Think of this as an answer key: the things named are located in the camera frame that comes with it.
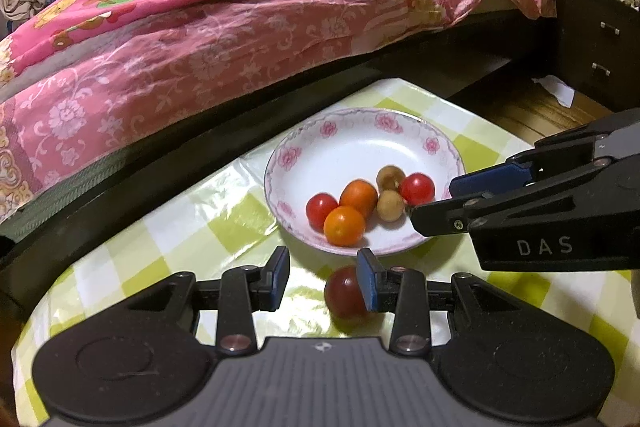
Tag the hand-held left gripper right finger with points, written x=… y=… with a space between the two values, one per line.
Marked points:
x=367 y=282

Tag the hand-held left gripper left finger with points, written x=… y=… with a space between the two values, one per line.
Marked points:
x=280 y=279

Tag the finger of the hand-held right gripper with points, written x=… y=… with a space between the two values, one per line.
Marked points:
x=440 y=219
x=490 y=177

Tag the dark purple tomato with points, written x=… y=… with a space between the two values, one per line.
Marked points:
x=345 y=297

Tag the red cherry tomato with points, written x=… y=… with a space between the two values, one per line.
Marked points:
x=321 y=211
x=417 y=188

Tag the brown longan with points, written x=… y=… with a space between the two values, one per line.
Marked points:
x=390 y=177
x=391 y=206

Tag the small orange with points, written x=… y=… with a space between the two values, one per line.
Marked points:
x=359 y=199
x=344 y=226

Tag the white floral-rimmed plate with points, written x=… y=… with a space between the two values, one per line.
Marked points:
x=350 y=152

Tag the white paper scrap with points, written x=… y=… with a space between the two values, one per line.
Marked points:
x=557 y=91

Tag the green checked tablecloth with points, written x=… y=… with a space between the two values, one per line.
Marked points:
x=165 y=227

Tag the dark nightstand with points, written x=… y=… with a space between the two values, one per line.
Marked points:
x=590 y=47

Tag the bed with pink quilt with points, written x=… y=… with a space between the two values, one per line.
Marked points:
x=350 y=72

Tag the grey mattress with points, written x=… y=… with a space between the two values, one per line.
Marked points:
x=60 y=202

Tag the pink floral bedsheet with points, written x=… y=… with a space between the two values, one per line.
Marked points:
x=175 y=67

